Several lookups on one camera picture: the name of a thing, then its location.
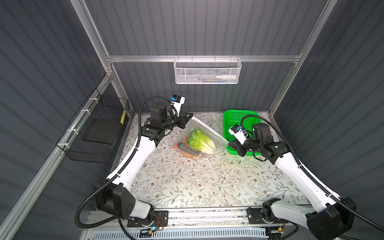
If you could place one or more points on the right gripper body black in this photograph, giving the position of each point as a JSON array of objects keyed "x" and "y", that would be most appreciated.
[{"x": 248, "y": 145}]

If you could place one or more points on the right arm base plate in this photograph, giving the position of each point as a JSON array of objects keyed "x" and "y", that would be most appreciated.
[{"x": 262, "y": 215}]

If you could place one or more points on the toy orange carrot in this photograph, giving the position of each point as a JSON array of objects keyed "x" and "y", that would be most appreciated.
[{"x": 181, "y": 144}]

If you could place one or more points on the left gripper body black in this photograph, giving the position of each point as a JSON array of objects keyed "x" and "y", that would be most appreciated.
[{"x": 171, "y": 120}]

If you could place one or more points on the clear zip top bag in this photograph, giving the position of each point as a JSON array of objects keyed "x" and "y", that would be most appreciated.
[{"x": 196, "y": 124}]

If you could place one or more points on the white wire mesh basket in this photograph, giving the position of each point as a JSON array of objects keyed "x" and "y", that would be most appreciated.
[{"x": 202, "y": 70}]

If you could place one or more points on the toy dark eggplant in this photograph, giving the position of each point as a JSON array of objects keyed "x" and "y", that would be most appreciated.
[{"x": 192, "y": 152}]

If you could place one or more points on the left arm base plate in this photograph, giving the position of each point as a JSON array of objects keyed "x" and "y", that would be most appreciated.
[{"x": 154, "y": 219}]

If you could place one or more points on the black wire cage basket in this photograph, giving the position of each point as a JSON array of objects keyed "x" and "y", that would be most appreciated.
[{"x": 106, "y": 107}]

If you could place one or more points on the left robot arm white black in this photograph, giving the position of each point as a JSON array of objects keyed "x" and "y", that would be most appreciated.
[{"x": 115, "y": 196}]

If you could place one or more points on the yellow tag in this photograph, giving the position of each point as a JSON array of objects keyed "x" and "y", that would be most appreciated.
[{"x": 123, "y": 117}]

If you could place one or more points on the white marker pen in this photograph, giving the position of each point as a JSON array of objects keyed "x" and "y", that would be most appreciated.
[{"x": 226, "y": 77}]

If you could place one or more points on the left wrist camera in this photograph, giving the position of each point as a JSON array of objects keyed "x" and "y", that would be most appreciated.
[{"x": 177, "y": 102}]

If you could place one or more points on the white ribbed vent panel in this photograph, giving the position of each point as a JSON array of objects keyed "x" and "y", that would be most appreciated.
[{"x": 242, "y": 233}]

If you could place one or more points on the toy napa cabbage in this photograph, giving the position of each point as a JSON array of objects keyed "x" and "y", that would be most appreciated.
[{"x": 197, "y": 140}]

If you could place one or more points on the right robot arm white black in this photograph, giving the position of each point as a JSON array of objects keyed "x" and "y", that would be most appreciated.
[{"x": 327, "y": 218}]

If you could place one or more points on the black flat pad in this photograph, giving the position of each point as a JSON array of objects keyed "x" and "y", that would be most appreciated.
[{"x": 101, "y": 131}]

